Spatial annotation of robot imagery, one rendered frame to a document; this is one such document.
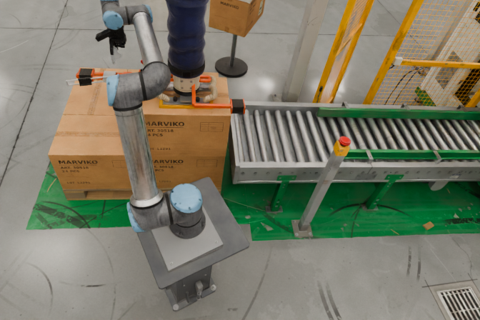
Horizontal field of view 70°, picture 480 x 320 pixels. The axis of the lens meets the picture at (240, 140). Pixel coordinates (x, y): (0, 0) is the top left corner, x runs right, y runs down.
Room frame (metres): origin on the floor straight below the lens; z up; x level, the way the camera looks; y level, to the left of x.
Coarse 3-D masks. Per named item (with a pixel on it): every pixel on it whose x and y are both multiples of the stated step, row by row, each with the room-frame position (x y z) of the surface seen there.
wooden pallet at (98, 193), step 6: (66, 192) 1.37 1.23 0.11; (72, 192) 1.38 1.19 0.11; (78, 192) 1.39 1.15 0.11; (84, 192) 1.41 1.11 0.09; (90, 192) 1.46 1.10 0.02; (96, 192) 1.47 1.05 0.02; (102, 192) 1.48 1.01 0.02; (108, 192) 1.49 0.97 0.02; (114, 192) 1.50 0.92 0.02; (120, 192) 1.51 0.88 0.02; (126, 192) 1.52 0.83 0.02; (132, 192) 1.53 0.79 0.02; (66, 198) 1.37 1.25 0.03; (72, 198) 1.38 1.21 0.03; (78, 198) 1.39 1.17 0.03; (84, 198) 1.40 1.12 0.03; (90, 198) 1.41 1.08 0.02; (96, 198) 1.42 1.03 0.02; (102, 198) 1.43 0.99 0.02; (108, 198) 1.44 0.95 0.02; (114, 198) 1.45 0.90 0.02; (120, 198) 1.46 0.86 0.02; (126, 198) 1.47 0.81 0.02
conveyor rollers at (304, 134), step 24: (288, 120) 2.12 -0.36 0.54; (312, 120) 2.16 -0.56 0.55; (360, 120) 2.27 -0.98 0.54; (408, 120) 2.38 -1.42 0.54; (432, 120) 2.47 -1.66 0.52; (456, 120) 2.50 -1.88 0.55; (240, 144) 1.76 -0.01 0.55; (264, 144) 1.80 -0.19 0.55; (288, 144) 1.84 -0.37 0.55; (360, 144) 1.99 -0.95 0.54; (384, 144) 2.02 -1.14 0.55; (432, 144) 2.13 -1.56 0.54
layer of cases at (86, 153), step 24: (120, 72) 2.37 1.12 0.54; (72, 96) 1.96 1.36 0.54; (96, 96) 2.01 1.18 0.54; (72, 120) 1.72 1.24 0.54; (96, 120) 1.76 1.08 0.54; (72, 144) 1.49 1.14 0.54; (96, 144) 1.53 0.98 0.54; (120, 144) 1.57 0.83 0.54; (72, 168) 1.40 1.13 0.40; (96, 168) 1.43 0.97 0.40; (120, 168) 1.47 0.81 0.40; (168, 168) 1.54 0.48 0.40; (192, 168) 1.58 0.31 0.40; (216, 168) 1.62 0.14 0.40
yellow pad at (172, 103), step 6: (174, 96) 1.65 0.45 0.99; (162, 102) 1.61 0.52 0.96; (168, 102) 1.62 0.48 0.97; (174, 102) 1.63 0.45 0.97; (180, 102) 1.64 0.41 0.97; (186, 102) 1.65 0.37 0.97; (198, 102) 1.66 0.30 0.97; (210, 102) 1.69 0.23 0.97; (162, 108) 1.58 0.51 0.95; (168, 108) 1.59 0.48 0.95; (174, 108) 1.60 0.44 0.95; (180, 108) 1.60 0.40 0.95; (186, 108) 1.61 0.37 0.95; (192, 108) 1.62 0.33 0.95; (198, 108) 1.63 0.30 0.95; (204, 108) 1.64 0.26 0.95; (210, 108) 1.65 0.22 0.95
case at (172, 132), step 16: (224, 80) 1.97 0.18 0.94; (224, 96) 1.80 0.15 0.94; (144, 112) 1.52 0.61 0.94; (160, 112) 1.54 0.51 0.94; (176, 112) 1.57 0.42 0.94; (192, 112) 1.59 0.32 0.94; (208, 112) 1.61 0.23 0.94; (224, 112) 1.64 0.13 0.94; (160, 128) 1.52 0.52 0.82; (176, 128) 1.55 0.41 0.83; (192, 128) 1.57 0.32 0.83; (208, 128) 1.59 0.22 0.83; (224, 128) 1.61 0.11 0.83; (160, 144) 1.52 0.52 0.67; (176, 144) 1.55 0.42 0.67; (192, 144) 1.57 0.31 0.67; (208, 144) 1.59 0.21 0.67; (224, 144) 1.62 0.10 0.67
